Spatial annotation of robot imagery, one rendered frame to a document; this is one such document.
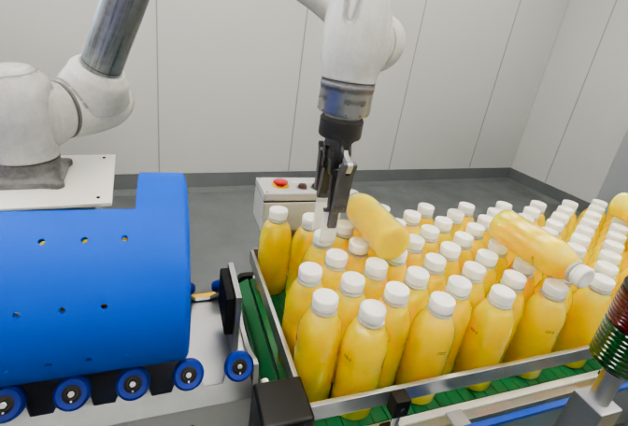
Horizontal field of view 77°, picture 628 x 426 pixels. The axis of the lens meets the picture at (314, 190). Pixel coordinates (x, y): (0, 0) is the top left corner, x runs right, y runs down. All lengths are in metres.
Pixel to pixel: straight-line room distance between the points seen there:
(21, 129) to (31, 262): 0.62
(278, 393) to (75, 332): 0.27
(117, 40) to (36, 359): 0.78
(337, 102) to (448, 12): 3.69
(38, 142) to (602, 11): 4.95
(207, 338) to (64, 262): 0.33
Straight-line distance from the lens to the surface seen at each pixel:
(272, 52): 3.46
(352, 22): 0.62
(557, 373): 0.98
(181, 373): 0.66
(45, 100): 1.14
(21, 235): 0.55
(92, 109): 1.21
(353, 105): 0.64
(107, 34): 1.14
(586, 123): 5.07
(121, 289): 0.53
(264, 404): 0.59
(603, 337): 0.57
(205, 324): 0.80
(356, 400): 0.65
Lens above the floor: 1.46
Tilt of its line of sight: 23 degrees down
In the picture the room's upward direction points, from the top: 8 degrees clockwise
